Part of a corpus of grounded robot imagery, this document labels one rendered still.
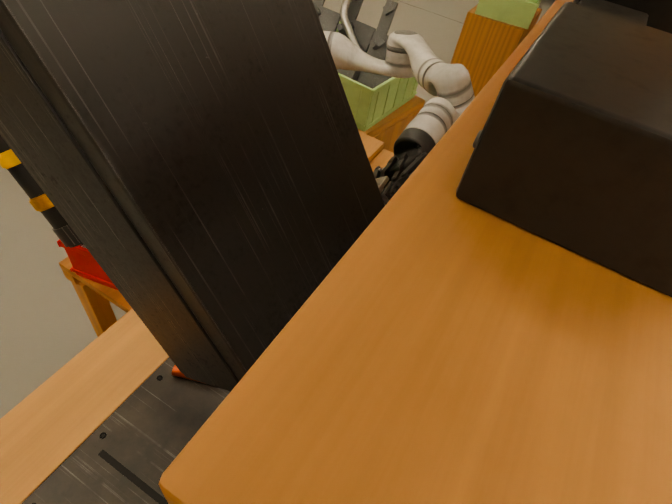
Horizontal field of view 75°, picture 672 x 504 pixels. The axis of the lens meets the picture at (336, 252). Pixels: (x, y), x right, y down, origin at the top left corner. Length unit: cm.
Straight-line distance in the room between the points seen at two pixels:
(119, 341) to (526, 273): 83
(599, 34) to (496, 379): 22
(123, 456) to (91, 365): 19
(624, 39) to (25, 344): 211
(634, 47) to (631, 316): 16
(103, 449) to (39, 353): 128
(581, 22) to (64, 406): 89
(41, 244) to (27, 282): 23
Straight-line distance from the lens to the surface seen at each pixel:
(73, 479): 88
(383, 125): 182
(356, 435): 17
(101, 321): 141
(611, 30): 35
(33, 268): 242
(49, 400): 95
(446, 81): 96
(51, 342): 214
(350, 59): 126
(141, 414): 89
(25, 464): 91
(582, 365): 23
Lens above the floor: 170
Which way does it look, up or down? 47 degrees down
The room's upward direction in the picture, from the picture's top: 12 degrees clockwise
